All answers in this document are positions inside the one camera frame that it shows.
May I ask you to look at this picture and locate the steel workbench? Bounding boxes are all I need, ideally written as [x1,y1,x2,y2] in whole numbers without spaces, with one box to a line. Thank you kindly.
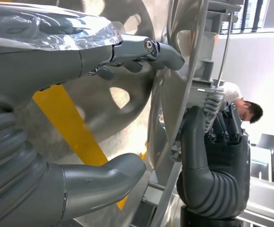
[14,0,183,227]
[237,133,274,227]

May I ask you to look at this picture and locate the person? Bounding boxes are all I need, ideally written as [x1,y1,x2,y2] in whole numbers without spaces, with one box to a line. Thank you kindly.
[222,82,264,124]

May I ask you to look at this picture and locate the window with dark bars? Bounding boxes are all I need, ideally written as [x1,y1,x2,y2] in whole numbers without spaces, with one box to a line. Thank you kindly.
[240,0,265,33]

